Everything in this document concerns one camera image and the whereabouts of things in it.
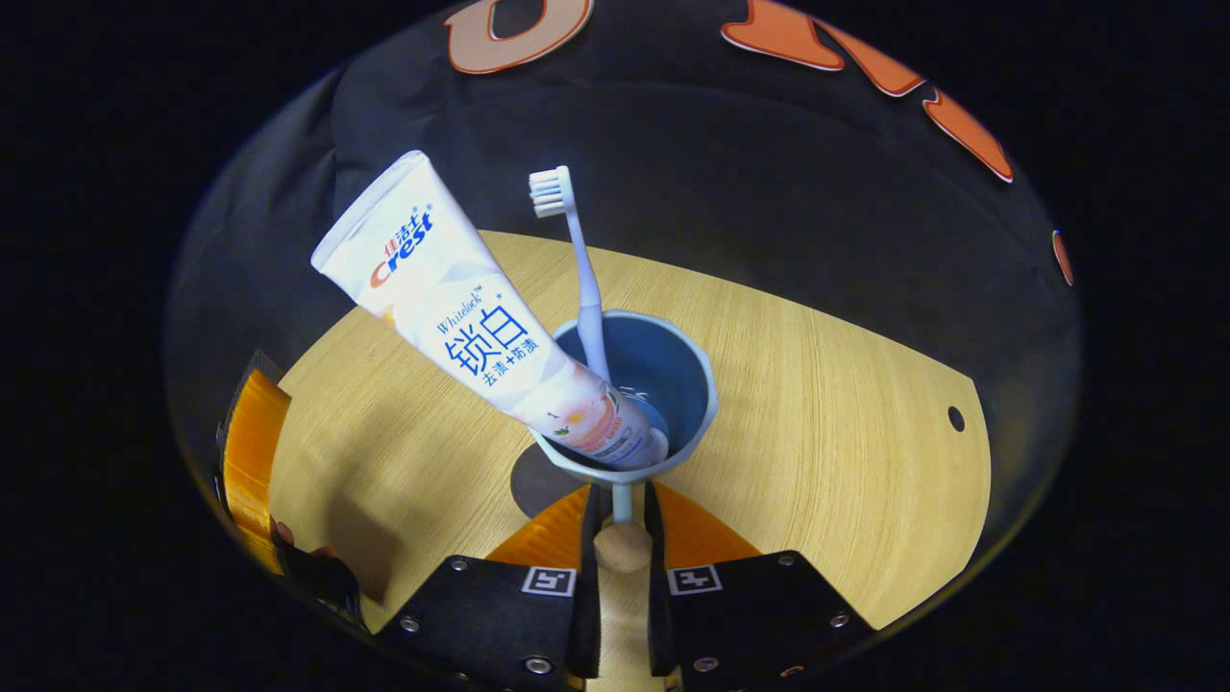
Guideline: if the light blue cup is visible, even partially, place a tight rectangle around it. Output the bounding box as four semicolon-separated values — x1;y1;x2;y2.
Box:
530;309;720;575

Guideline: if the dark round coaster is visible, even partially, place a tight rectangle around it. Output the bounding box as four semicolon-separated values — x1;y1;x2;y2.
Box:
509;442;589;520

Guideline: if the white toothbrush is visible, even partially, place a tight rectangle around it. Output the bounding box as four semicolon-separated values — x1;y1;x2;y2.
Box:
528;165;613;383

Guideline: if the white toothpaste tube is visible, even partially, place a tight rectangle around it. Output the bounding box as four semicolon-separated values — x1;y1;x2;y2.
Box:
310;150;671;471

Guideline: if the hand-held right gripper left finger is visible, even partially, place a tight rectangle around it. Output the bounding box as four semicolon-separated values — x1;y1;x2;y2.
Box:
370;481;603;688

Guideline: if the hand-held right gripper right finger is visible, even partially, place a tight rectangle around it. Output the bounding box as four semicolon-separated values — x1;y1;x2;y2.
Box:
645;480;877;685

